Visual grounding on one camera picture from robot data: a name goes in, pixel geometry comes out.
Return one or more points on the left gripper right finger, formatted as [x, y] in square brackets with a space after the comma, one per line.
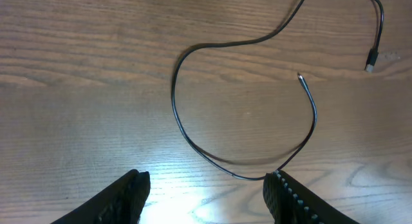
[290, 202]

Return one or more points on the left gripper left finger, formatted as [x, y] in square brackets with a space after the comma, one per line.
[121, 202]

